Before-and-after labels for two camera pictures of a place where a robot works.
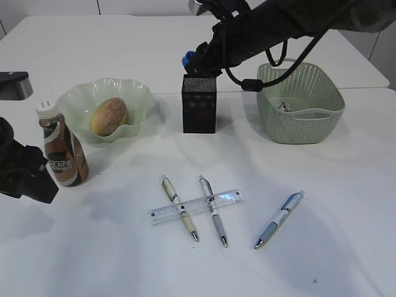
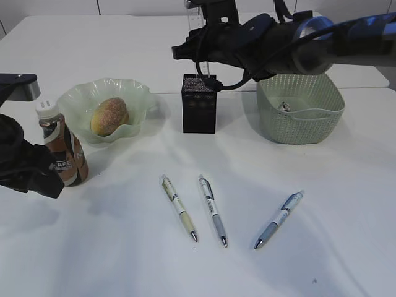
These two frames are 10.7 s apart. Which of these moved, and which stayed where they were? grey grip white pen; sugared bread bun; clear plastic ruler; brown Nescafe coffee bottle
Moved: clear plastic ruler
Stayed: grey grip white pen; sugared bread bun; brown Nescafe coffee bottle
